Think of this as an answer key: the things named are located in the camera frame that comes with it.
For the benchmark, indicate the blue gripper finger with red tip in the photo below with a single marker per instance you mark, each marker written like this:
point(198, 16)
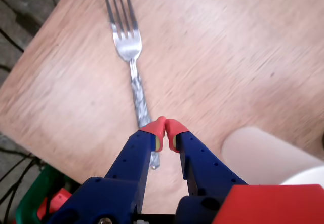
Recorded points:
point(202, 165)
point(126, 173)

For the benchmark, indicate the white paper cup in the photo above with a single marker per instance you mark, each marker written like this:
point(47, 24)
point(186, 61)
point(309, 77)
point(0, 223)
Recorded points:
point(265, 153)

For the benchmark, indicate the green crate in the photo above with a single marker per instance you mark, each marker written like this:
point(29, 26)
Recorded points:
point(27, 203)

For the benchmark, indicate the red robot base plate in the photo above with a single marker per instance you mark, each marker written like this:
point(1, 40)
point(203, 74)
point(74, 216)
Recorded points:
point(59, 198)

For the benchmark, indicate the red camera mount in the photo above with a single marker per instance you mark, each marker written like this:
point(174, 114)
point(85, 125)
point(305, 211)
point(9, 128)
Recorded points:
point(273, 206)

